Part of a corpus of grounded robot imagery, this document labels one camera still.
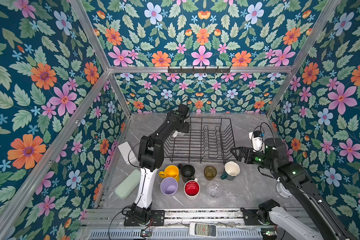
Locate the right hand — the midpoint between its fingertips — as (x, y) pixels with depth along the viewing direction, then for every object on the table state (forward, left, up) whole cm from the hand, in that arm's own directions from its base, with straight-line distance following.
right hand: (237, 149), depth 70 cm
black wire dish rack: (+21, +10, -20) cm, 31 cm away
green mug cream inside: (-1, -2, -21) cm, 22 cm away
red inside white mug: (-10, +22, -25) cm, 35 cm away
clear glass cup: (-11, +9, -25) cm, 29 cm away
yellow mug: (-1, +34, -21) cm, 40 cm away
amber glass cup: (-1, +11, -24) cm, 27 cm away
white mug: (+22, +31, -15) cm, 41 cm away
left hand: (+27, +27, -13) cm, 40 cm away
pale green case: (-10, +58, -22) cm, 63 cm away
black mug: (-1, +24, -23) cm, 34 cm away
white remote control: (-29, +17, -24) cm, 41 cm away
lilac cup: (-8, +35, -25) cm, 44 cm away
